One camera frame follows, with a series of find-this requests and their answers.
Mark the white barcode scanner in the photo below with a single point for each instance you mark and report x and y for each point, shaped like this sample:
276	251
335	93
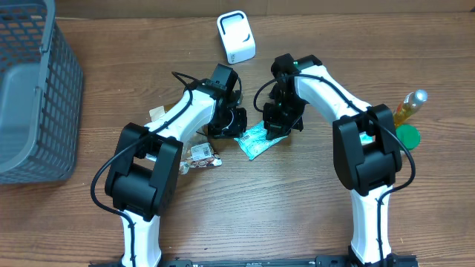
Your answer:
236	36

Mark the brown snack packet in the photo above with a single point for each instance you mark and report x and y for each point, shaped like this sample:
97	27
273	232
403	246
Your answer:
198	153

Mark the dark grey plastic basket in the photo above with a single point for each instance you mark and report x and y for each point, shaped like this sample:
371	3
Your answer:
41	95

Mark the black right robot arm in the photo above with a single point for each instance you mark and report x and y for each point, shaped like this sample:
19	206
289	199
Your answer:
366	154

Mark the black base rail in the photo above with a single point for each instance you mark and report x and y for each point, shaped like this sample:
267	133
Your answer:
319	261

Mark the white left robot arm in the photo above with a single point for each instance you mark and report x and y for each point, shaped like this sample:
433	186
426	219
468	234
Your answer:
142	174

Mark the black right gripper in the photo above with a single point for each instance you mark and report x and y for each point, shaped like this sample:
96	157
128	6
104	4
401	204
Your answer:
278	127

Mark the light blue wipes pack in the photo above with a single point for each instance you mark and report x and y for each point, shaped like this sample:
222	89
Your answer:
254	142

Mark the yellow bottle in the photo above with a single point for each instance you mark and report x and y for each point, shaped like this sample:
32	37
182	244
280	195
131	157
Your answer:
411	104

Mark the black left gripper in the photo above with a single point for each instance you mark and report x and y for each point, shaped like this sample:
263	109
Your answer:
238	130

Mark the teal tissue pack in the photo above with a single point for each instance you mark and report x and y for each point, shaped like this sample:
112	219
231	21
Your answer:
365	139

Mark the green lid jar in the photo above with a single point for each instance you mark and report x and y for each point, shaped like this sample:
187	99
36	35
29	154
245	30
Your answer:
409	136

